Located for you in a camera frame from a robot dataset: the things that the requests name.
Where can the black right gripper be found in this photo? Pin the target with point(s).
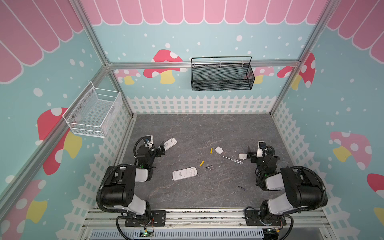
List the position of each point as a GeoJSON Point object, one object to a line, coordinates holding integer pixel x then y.
{"type": "Point", "coordinates": [252, 154]}

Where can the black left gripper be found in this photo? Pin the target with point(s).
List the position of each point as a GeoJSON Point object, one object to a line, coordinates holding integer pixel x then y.
{"type": "Point", "coordinates": [158, 154]}

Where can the clear handle screwdriver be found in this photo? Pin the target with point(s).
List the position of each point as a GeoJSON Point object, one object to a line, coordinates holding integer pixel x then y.
{"type": "Point", "coordinates": [233, 160]}

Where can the white remote with batteries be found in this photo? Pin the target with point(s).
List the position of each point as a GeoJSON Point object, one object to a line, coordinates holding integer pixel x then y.
{"type": "Point", "coordinates": [170, 143]}

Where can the large white battery cover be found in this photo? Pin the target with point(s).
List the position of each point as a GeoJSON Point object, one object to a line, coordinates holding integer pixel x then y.
{"type": "Point", "coordinates": [219, 150]}

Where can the white remote with green buttons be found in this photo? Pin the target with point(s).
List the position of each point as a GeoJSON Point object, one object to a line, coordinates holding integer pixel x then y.
{"type": "Point", "coordinates": [184, 174]}

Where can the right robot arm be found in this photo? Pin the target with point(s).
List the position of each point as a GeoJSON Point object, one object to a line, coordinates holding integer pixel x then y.
{"type": "Point", "coordinates": [304, 190]}

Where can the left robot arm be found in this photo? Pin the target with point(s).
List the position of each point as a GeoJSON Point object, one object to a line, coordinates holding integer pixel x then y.
{"type": "Point", "coordinates": [116, 193]}

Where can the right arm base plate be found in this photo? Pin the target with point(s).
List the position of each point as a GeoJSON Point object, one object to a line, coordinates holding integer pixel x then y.
{"type": "Point", "coordinates": [253, 217]}

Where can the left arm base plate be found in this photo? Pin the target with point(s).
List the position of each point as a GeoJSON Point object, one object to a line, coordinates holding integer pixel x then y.
{"type": "Point", "coordinates": [155, 219]}

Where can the white wire wall basket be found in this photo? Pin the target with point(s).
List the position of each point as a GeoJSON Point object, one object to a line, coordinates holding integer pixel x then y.
{"type": "Point", "coordinates": [93, 112]}

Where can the black mesh wall basket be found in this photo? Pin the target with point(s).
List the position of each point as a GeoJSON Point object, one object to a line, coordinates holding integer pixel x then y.
{"type": "Point", "coordinates": [227, 73]}

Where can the aluminium frame post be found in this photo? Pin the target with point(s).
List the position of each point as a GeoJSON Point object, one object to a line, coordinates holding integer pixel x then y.
{"type": "Point", "coordinates": [106, 64]}

